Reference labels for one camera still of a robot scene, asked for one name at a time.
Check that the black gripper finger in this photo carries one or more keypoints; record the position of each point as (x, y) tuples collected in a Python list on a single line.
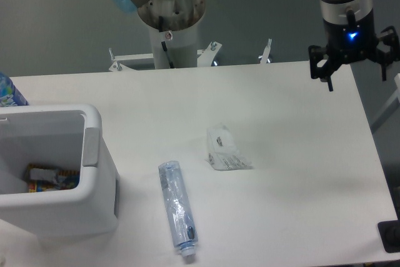
[(384, 49), (324, 62)]

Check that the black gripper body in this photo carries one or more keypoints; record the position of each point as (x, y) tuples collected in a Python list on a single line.
[(350, 34)]

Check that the clear plastic wrapper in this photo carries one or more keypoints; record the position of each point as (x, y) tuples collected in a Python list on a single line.
[(223, 154)]

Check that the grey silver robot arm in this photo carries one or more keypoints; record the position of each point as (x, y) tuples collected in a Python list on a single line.
[(326, 5)]

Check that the white plastic trash can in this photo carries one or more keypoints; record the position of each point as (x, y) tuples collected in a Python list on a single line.
[(69, 137)]

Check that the black table clamp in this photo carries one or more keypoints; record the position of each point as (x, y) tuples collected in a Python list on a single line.
[(389, 233)]

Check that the crushed clear plastic bottle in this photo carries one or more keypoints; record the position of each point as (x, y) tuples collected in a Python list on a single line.
[(178, 209)]

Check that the colourful snack wrapper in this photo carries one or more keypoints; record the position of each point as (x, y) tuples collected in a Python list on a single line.
[(44, 178)]

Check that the blue labelled bottle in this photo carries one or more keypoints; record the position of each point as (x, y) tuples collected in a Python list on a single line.
[(10, 95)]

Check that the white pedestal base frame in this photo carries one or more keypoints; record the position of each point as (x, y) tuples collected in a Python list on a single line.
[(205, 57)]

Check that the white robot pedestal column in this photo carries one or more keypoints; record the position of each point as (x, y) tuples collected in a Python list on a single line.
[(175, 35)]

